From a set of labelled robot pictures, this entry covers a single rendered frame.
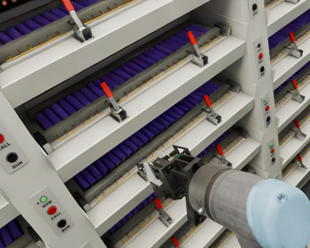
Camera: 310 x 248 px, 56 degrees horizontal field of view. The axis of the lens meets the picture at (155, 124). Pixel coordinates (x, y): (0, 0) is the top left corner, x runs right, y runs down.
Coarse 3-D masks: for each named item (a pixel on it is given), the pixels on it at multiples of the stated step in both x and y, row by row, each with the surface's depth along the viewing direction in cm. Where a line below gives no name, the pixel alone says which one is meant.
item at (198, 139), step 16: (224, 80) 97; (240, 80) 91; (240, 96) 92; (224, 112) 88; (240, 112) 89; (208, 128) 84; (224, 128) 87; (176, 144) 82; (192, 144) 81; (208, 144) 85; (144, 160) 79; (80, 192) 74; (112, 192) 73; (128, 192) 73; (144, 192) 74; (80, 208) 66; (96, 208) 71; (112, 208) 70; (128, 208) 73; (96, 224) 68; (112, 224) 71
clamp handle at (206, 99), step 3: (204, 96) 82; (207, 96) 83; (204, 99) 83; (207, 99) 83; (207, 102) 83; (210, 102) 83; (207, 105) 83; (210, 105) 83; (210, 108) 84; (213, 111) 84; (213, 114) 84
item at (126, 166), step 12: (228, 84) 93; (216, 96) 90; (204, 108) 89; (180, 120) 85; (168, 132) 82; (156, 144) 80; (132, 156) 77; (144, 156) 78; (120, 168) 75; (108, 180) 73; (84, 192) 71; (96, 192) 72; (108, 192) 72
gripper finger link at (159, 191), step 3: (150, 183) 64; (153, 183) 63; (153, 186) 63; (156, 186) 61; (159, 186) 60; (162, 186) 60; (153, 189) 61; (156, 189) 60; (159, 189) 59; (162, 189) 59; (156, 192) 60; (159, 192) 59; (162, 192) 59; (165, 192) 59; (159, 195) 60; (162, 195) 59; (165, 195) 58; (168, 195) 58; (165, 198) 58
